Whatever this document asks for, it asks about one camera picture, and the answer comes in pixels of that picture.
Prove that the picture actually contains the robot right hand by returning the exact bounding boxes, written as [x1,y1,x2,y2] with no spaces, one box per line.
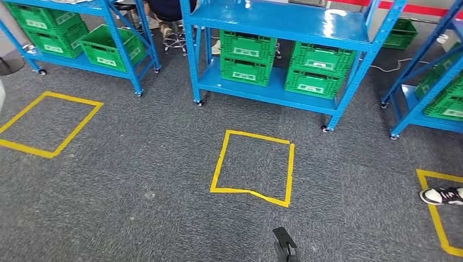
[272,227,299,262]

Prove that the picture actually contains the blue metal shelf rack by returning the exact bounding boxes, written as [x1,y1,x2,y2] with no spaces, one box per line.
[381,0,463,141]
[0,0,162,98]
[180,0,408,133]

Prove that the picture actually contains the yellow floor tape square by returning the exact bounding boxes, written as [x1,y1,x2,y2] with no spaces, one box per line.
[210,130,295,209]
[415,169,463,258]

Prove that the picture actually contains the chrome stool base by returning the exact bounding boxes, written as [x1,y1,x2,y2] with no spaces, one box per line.
[162,21,189,56]

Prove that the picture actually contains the open green plastic crate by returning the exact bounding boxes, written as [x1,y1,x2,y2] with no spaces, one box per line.
[79,24,146,73]

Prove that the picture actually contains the red barrier tape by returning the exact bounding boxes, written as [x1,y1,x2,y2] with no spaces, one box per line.
[327,0,463,18]

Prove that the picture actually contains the black round floor base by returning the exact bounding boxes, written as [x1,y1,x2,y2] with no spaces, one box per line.
[0,56,26,76]

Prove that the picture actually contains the white floor cable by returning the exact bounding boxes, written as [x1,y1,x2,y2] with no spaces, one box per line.
[369,57,431,73]

